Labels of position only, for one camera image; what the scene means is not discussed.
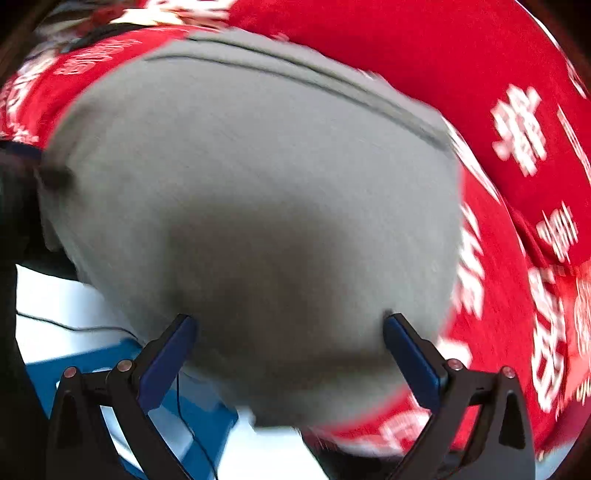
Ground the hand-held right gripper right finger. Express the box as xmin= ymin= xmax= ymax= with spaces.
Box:
xmin=383 ymin=313 xmax=536 ymax=480

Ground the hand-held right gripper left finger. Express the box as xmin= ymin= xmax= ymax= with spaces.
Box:
xmin=46 ymin=314 xmax=198 ymax=480

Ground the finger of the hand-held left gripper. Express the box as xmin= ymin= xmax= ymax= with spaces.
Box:
xmin=0 ymin=140 xmax=75 ymax=192

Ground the grey knit sweater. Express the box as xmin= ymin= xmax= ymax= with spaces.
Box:
xmin=37 ymin=28 xmax=465 ymax=428

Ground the blue plastic stool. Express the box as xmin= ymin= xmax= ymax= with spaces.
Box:
xmin=25 ymin=339 xmax=239 ymax=480

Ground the red printed bedspread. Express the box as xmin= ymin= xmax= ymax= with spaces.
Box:
xmin=0 ymin=0 xmax=591 ymax=462

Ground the red satin cushion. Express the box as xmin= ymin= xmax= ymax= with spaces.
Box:
xmin=551 ymin=265 xmax=591 ymax=402

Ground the red printed folded quilt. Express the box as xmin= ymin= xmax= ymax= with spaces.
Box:
xmin=226 ymin=0 xmax=591 ymax=271

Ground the black cable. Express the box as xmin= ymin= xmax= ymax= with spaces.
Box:
xmin=16 ymin=311 xmax=219 ymax=480

